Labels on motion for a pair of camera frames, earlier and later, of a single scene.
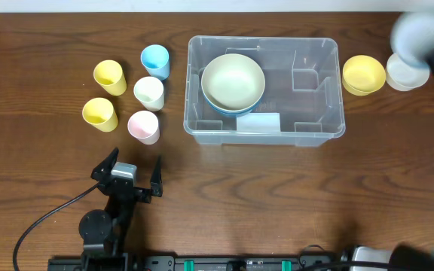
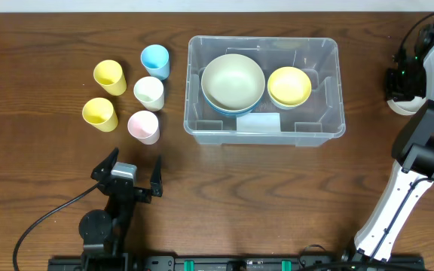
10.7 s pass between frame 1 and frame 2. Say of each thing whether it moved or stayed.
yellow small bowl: moved
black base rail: stayed
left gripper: stayed
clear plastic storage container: stayed
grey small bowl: moved
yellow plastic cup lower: stayed
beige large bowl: stayed
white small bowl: moved
